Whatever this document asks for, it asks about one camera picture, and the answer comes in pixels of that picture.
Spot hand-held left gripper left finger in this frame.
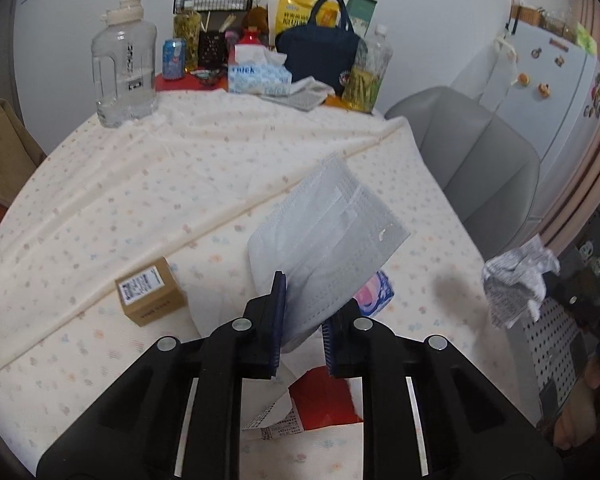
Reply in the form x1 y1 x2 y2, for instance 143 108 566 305
36 271 287 480

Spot grey chair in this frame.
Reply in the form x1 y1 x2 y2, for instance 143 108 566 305
384 86 541 261

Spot white printed receipt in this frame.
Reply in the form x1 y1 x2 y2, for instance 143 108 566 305
240 390 306 443

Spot small cardboard box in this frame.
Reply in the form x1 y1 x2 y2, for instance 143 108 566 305
115 256 188 327

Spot brown woven basket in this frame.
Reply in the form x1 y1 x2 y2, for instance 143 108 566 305
510 4 543 26

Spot clear plastic bottle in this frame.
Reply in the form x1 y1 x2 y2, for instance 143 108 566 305
341 25 394 113

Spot pink and blue packet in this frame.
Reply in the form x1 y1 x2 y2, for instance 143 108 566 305
352 270 396 318

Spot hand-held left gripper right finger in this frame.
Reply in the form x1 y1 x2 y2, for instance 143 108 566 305
321 300 566 480

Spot red tray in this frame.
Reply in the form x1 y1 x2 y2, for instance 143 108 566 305
155 71 229 92

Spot grey printed leaflet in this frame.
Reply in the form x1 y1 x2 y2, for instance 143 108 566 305
262 76 336 111

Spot pink curtain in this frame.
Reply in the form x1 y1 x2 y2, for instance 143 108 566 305
535 0 600 251

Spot white refrigerator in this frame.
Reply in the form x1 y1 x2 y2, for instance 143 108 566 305
495 22 600 186

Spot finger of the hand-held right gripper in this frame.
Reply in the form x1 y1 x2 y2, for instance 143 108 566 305
545 270 600 356

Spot black pen holder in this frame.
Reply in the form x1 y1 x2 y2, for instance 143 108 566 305
198 30 229 68

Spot torn red paper wrapper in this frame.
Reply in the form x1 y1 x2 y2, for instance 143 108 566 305
287 366 365 431

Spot white face mask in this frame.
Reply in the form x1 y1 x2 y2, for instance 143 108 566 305
246 155 412 353

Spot clear plastic water jug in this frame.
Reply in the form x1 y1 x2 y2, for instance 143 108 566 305
91 0 160 128

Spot yellow snack packet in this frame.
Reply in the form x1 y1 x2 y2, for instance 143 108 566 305
278 0 317 36

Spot person's right hand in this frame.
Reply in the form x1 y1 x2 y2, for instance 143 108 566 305
552 357 600 453

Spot printed paper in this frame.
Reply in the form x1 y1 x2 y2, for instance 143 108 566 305
481 234 562 330

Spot glass bottle with yellow contents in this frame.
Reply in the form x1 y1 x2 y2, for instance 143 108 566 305
173 0 202 73

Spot blue and white tissue box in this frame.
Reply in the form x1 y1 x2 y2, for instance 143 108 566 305
227 44 293 96

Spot brown plush toy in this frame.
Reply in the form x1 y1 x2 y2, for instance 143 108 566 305
242 7 271 33

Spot green carton box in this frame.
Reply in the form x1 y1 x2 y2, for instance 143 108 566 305
346 0 378 38

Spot navy lunch bag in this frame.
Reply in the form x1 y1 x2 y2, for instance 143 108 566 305
275 0 363 97

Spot blue drink can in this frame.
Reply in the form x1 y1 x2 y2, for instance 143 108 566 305
162 38 188 81

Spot hanging white plastic bag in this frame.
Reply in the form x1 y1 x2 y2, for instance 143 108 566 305
450 35 516 111

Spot clear snack bags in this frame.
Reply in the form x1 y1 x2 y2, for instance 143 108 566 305
542 7 581 32

